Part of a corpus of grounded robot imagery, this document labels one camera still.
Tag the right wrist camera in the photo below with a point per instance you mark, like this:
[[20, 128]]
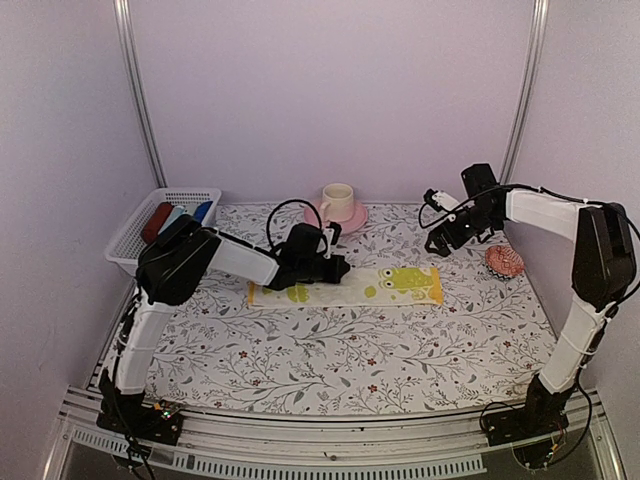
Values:
[[439, 201]]

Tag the cream ceramic mug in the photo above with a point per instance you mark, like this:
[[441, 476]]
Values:
[[336, 199]]

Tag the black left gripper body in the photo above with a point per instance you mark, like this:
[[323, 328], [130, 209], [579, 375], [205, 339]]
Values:
[[311, 273]]

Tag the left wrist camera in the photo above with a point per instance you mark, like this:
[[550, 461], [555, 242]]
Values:
[[331, 232]]

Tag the right aluminium frame post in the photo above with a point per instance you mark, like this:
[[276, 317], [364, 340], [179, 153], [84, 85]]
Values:
[[532, 62]]

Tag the front aluminium rail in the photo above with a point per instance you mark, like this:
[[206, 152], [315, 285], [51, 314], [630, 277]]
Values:
[[229, 445]]

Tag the aluminium frame post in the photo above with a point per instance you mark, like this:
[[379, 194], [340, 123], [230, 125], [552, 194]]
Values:
[[532, 62], [126, 36]]

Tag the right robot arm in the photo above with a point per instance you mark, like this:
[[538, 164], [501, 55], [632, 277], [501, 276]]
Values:
[[604, 268]]

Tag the yellow patterned towel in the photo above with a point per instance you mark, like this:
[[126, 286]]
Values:
[[385, 287]]

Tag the pink plate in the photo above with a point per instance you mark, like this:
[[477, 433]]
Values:
[[358, 217]]

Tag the left aluminium frame post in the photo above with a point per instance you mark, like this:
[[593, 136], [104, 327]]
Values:
[[126, 36]]

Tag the dark red rolled towel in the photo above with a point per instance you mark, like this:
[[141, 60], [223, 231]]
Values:
[[150, 230]]

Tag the light blue rolled towel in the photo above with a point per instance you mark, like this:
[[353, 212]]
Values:
[[176, 212]]

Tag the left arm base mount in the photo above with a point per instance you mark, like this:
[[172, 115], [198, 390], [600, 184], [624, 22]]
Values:
[[127, 415]]

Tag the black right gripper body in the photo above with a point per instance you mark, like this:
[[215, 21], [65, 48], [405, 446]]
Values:
[[478, 224]]

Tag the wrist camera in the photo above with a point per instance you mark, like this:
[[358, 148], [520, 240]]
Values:
[[331, 232], [439, 201]]

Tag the white plastic basket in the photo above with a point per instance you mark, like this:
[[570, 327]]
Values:
[[127, 243]]

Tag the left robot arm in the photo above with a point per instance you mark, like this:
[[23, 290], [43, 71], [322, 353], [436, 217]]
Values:
[[170, 270]]

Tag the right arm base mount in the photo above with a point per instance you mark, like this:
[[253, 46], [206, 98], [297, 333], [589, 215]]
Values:
[[502, 423]]

